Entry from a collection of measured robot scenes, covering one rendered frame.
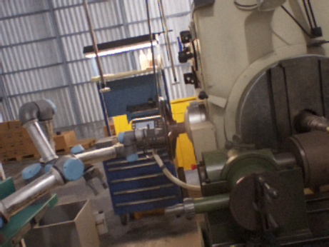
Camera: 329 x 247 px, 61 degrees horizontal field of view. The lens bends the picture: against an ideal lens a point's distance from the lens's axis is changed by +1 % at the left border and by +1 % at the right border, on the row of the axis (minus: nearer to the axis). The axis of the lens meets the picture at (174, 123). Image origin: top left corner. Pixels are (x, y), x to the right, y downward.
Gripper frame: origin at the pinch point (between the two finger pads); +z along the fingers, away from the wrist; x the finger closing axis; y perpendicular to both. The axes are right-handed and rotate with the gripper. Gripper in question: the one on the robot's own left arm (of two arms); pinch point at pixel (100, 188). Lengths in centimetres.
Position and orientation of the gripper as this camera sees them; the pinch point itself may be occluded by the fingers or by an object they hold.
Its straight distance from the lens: 188.2
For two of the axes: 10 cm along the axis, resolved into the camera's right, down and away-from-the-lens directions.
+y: 8.3, -5.3, -1.8
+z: 5.3, 8.4, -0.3
